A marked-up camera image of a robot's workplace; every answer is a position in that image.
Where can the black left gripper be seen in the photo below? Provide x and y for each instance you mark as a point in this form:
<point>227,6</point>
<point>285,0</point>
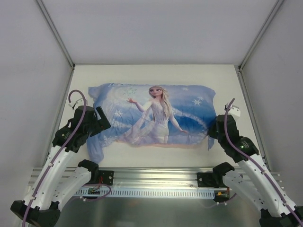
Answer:
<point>101,118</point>

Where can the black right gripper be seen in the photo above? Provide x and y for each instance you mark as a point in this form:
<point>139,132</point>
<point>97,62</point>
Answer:
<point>214,132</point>

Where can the blue and pink printed pillowcase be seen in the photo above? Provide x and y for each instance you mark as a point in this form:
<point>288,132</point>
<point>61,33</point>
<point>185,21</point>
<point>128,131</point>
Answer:
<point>151,115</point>

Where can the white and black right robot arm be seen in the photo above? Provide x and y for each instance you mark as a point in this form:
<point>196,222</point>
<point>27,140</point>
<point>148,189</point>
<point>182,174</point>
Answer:
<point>263,193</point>

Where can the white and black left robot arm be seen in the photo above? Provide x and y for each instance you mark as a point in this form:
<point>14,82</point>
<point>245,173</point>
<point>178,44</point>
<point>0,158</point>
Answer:
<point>42,205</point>

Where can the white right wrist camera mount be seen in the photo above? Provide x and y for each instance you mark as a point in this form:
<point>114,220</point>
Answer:
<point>233,110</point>

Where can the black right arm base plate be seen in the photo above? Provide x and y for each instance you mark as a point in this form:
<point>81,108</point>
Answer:
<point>207,180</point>

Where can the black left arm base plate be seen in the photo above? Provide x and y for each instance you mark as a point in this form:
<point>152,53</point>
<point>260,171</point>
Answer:
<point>102,177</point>

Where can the aluminium mounting rail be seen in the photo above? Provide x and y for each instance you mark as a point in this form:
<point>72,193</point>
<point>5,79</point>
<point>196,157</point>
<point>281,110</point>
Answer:
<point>152,178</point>

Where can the white slotted cable duct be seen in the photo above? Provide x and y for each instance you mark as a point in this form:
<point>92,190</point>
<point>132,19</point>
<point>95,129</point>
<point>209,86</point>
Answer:
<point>147,193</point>

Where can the right aluminium frame post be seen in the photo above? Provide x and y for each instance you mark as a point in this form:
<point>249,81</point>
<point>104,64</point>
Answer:
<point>265,26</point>

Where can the aluminium frame post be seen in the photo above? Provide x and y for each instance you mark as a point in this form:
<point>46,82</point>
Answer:
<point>265,26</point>
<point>46,15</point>

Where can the left aluminium frame post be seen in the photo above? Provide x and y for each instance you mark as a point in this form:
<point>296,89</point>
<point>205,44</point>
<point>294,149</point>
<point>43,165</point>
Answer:
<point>46,15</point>

